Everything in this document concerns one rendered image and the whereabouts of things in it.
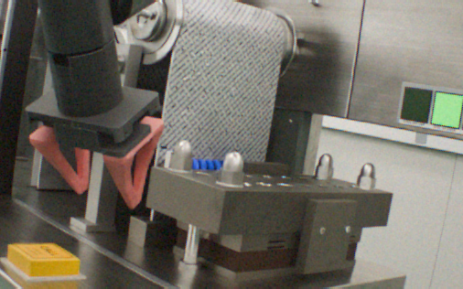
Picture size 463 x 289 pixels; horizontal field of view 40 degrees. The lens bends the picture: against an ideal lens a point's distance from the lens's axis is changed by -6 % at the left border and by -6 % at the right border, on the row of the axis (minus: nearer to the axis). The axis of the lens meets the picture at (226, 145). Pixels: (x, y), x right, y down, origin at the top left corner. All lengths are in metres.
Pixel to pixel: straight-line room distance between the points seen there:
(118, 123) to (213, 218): 0.37
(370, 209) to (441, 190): 2.61
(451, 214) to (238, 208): 2.86
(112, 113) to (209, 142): 0.56
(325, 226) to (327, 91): 0.32
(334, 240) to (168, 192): 0.26
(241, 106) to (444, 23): 0.37
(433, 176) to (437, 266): 0.50
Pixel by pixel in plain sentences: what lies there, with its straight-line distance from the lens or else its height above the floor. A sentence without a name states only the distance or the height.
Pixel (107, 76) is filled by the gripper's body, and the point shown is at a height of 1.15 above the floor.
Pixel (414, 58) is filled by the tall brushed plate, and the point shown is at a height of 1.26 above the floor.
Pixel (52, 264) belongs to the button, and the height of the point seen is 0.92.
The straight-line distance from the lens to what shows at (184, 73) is 1.02.
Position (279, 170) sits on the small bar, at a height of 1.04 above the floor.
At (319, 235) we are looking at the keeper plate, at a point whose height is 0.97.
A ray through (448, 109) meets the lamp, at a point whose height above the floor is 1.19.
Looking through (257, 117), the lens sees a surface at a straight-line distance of 1.14.
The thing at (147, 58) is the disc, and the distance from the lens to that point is 1.05.
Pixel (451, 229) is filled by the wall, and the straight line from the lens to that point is 3.67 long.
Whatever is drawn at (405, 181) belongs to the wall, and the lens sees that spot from 3.82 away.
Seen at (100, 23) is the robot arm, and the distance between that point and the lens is 0.51.
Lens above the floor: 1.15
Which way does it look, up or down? 4 degrees down
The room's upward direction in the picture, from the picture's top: 9 degrees clockwise
